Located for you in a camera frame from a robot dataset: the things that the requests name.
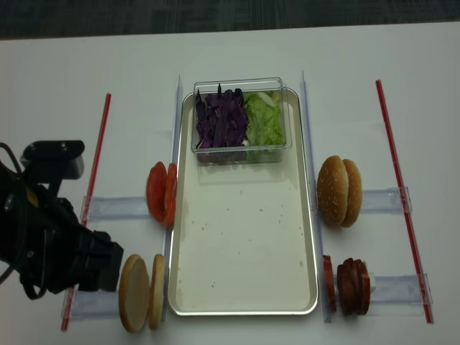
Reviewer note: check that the sesame bun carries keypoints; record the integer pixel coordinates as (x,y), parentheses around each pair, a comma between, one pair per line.
(332,190)
(355,194)

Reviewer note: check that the inner tomato slice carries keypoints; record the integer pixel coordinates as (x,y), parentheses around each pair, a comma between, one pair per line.
(170,195)

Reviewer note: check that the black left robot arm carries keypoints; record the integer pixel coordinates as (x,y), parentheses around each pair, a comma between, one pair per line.
(13,228)

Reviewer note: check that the left clear long divider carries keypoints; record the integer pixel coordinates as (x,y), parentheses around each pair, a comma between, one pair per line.
(174,143)

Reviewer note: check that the outer tomato slice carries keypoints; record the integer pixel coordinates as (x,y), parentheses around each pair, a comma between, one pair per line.
(155,191)

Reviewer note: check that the right front clear pusher track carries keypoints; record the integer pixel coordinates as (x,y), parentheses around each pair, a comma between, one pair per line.
(405,295)

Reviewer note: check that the single meat patty slice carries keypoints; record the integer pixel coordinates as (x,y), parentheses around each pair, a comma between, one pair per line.
(329,281)

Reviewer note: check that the green lettuce leaves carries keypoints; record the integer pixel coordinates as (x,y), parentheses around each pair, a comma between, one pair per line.
(264,127)

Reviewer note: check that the purple cabbage shreds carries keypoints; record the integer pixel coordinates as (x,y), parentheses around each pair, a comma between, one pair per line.
(221,124)

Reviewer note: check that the left red rail strip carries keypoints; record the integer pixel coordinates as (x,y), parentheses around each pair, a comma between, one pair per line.
(90,187)

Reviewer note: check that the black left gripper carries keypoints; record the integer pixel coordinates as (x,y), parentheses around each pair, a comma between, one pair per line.
(60,253)

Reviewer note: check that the red rail strip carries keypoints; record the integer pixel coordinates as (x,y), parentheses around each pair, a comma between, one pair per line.
(90,187)
(423,285)

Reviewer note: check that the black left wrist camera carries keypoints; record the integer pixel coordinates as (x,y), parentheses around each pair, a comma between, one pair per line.
(53,161)

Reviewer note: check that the inner sesame bun top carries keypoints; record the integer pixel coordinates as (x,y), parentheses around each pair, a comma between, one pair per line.
(332,190)

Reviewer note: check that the cream metal tray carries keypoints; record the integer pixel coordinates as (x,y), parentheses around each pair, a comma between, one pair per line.
(242,243)

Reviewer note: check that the stacked meat patty slices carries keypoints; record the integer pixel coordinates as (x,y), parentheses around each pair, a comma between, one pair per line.
(354,287)

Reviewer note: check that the tomato slice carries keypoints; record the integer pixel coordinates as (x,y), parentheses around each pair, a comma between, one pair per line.
(155,191)
(170,195)

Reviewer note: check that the bun slice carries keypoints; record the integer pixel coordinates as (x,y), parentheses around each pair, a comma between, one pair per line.
(134,294)
(156,294)

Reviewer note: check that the right red rail strip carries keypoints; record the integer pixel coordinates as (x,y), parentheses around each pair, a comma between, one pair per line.
(423,285)

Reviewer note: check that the left front clear pusher track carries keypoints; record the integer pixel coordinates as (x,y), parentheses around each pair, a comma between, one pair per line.
(98,304)

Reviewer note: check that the outer sesame bun top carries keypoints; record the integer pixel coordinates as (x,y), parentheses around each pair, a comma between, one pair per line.
(355,194)

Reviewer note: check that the clear pusher track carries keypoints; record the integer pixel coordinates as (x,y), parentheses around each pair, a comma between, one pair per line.
(405,295)
(390,200)
(98,304)
(114,208)

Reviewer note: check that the left rear clear pusher track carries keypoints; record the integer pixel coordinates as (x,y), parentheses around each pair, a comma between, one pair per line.
(114,208)

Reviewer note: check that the clear plastic container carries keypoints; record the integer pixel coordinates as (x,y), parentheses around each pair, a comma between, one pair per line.
(273,84)

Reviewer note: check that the right rear clear pusher track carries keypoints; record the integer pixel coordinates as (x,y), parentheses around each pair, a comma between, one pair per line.
(390,200)

